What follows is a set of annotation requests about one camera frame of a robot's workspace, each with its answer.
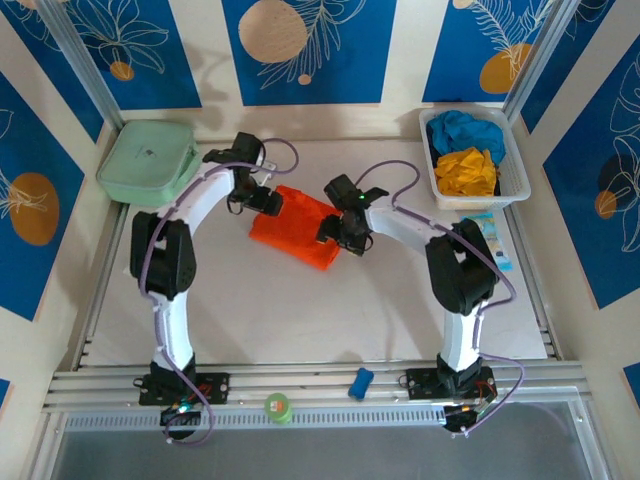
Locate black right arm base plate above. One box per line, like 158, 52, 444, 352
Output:
405, 367, 496, 436

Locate mint green zip case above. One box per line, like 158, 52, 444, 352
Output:
96, 121, 203, 205

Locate green tape roll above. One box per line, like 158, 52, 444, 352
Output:
263, 392, 296, 426

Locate wet wipes packet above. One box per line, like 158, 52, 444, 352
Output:
459, 212, 515, 274

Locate grey slotted cable duct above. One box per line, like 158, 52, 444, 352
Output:
64, 407, 446, 432

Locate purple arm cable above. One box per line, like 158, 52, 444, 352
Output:
138, 137, 300, 447
355, 159, 526, 440

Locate blue floral wall poster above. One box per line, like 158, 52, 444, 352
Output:
542, 44, 640, 311
222, 0, 397, 107
422, 0, 554, 104
64, 0, 202, 111
0, 74, 86, 322

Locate orange t-shirt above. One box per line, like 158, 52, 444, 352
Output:
248, 184, 344, 273

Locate white plastic basket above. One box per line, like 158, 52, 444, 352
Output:
418, 107, 532, 211

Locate blue bone-shaped toy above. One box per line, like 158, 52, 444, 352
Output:
348, 367, 376, 402

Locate blue t-shirt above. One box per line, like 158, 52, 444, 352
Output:
425, 110, 507, 166

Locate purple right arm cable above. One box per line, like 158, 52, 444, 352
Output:
355, 159, 526, 440

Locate yellow t-shirt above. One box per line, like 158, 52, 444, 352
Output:
433, 147, 500, 198

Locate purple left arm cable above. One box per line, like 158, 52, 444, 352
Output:
138, 137, 300, 447

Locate aluminium frame post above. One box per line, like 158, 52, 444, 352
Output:
502, 0, 571, 129
37, 0, 124, 129

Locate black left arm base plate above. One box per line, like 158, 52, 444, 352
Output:
138, 372, 231, 429

